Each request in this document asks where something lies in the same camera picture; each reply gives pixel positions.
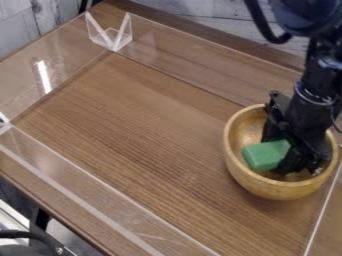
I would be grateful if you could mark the green rectangular block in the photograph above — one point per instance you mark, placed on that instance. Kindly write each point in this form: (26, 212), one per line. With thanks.
(263, 156)

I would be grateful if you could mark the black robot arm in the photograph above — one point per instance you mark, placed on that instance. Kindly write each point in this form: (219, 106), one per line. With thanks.
(316, 19)

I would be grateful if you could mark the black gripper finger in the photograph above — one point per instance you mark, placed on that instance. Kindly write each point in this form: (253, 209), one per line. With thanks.
(276, 128)
(297, 160)

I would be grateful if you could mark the brown wooden bowl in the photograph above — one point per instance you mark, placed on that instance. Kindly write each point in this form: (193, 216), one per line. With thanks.
(243, 131)

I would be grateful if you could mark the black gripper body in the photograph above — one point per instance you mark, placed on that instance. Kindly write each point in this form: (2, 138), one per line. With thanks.
(308, 113)

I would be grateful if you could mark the black metal table leg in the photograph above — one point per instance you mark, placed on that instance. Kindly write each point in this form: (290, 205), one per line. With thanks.
(42, 219)

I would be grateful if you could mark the clear acrylic corner bracket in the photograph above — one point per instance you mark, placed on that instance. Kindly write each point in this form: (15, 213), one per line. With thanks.
(110, 38)

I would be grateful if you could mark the clear acrylic barrier wall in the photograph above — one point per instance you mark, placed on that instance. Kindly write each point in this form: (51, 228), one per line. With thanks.
(113, 140)

